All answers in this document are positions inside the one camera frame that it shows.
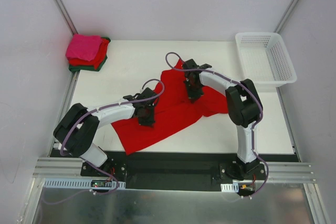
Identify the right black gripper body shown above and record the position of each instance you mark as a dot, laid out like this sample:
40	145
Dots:
193	93

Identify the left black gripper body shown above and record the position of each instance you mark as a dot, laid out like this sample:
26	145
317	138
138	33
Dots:
146	119

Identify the red t shirt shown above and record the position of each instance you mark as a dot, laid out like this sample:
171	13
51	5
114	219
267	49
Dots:
173	113
100	57

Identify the white plastic basket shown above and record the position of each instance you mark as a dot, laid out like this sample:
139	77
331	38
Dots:
265	60

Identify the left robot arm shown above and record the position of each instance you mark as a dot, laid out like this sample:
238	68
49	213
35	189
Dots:
78	127

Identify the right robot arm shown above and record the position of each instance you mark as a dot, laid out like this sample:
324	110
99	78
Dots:
244	109

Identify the folded red t shirt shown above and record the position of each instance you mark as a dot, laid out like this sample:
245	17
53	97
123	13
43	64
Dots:
100	57

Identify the folded green t shirt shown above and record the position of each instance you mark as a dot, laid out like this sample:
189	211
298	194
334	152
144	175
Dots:
75	69

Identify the folded pink t shirt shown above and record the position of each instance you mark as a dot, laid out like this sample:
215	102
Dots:
83	47

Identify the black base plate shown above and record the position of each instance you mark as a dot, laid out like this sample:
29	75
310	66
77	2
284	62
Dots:
178	171

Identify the right grey cable duct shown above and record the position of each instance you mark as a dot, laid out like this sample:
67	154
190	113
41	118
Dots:
230	188

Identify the grey cable duct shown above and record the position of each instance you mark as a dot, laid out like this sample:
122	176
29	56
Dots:
230	188
79	183

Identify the left grey cable duct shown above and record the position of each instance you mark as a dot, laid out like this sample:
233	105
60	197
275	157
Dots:
79	183

